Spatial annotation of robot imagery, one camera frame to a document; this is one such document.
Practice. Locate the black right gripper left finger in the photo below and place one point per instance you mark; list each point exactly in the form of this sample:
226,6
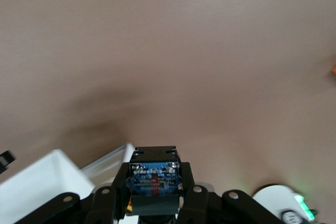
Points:
105,205

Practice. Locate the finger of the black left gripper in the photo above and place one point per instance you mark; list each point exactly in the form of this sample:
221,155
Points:
6,161

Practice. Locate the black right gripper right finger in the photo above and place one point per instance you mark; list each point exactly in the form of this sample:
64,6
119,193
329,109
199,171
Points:
199,208

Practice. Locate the orange and black button box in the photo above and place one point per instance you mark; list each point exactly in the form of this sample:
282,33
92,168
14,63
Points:
334,70

